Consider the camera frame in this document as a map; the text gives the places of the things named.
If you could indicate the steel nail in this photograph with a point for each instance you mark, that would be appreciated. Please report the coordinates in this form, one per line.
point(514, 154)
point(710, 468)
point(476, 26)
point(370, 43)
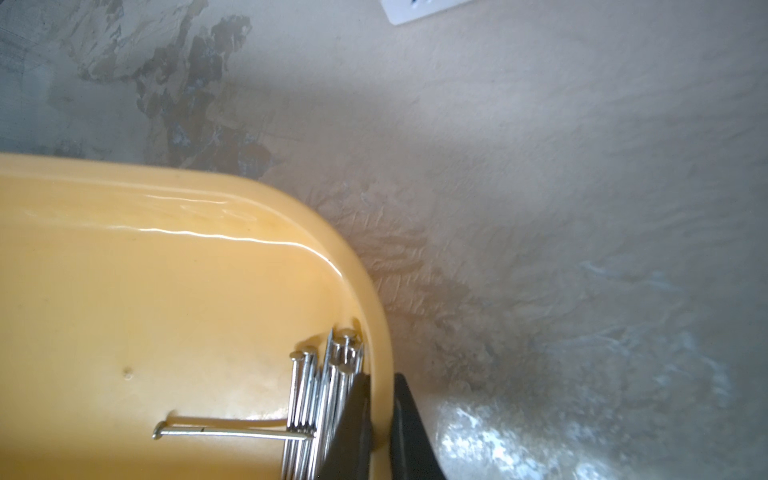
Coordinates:
point(320, 386)

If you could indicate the yellow plastic storage box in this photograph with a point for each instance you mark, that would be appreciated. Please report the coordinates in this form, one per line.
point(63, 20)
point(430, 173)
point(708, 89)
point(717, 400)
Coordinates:
point(132, 295)

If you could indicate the steel nail crosswise in box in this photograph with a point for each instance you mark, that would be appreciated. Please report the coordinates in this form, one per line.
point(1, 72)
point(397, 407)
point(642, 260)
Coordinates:
point(163, 429)

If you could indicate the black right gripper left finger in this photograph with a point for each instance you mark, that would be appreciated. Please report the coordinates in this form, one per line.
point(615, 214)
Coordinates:
point(350, 450)

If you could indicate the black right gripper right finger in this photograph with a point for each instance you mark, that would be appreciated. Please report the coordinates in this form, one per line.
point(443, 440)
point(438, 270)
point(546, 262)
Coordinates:
point(411, 454)

